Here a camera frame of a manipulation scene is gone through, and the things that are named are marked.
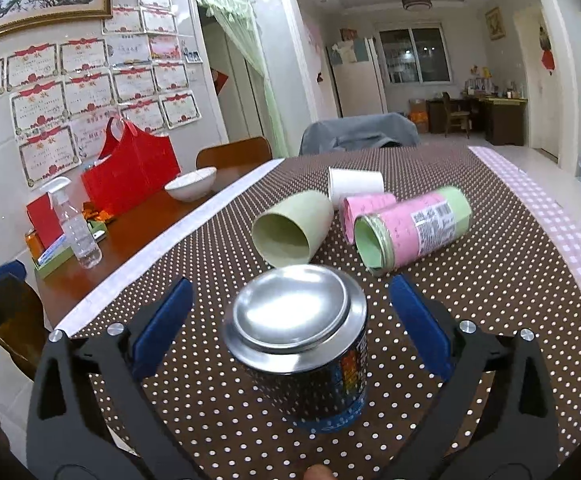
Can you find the pink checked tablecloth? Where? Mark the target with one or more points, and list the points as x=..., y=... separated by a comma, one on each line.
x=555, y=221

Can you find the window with dark glass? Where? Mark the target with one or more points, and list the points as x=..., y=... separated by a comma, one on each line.
x=415, y=55

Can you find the dark wooden desk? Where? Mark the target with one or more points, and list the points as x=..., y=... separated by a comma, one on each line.
x=501, y=120

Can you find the grey covered chair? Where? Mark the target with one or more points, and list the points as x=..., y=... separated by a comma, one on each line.
x=358, y=133

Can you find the white paper cup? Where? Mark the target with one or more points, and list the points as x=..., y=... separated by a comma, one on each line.
x=343, y=183

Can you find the blue black metal can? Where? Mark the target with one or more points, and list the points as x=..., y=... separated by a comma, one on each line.
x=300, y=334

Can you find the green door curtain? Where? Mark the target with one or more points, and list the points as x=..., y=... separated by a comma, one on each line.
x=238, y=21

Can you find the white ceramic bowl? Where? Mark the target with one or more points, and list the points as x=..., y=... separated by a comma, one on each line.
x=192, y=186

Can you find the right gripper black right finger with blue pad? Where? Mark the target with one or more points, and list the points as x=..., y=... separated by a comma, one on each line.
x=494, y=416

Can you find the small pink paper cup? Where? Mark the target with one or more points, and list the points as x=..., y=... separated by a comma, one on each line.
x=353, y=207

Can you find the red small box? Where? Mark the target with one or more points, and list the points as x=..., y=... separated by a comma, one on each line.
x=44, y=219

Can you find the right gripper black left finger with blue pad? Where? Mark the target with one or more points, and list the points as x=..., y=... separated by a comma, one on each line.
x=89, y=417

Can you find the brown polka dot tablecloth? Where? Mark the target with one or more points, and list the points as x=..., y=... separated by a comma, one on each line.
x=505, y=274

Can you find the light green paper cup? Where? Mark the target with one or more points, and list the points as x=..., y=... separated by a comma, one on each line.
x=292, y=231

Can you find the white refrigerator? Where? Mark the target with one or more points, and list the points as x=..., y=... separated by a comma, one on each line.
x=356, y=74

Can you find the red tote bag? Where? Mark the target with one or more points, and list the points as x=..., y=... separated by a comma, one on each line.
x=133, y=165

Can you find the pink green labelled canister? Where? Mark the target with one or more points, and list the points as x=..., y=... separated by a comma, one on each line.
x=397, y=235

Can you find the clear spray bottle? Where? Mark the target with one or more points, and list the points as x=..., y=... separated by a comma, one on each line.
x=74, y=226

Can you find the brown wooden chair back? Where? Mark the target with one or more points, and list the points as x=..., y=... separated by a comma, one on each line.
x=252, y=151

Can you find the wooden desk chair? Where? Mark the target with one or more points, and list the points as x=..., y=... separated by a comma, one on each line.
x=454, y=118

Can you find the round ceiling lamp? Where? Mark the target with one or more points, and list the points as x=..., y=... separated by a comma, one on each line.
x=416, y=5

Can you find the person's right thumb tip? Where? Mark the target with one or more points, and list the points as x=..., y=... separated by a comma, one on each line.
x=319, y=472

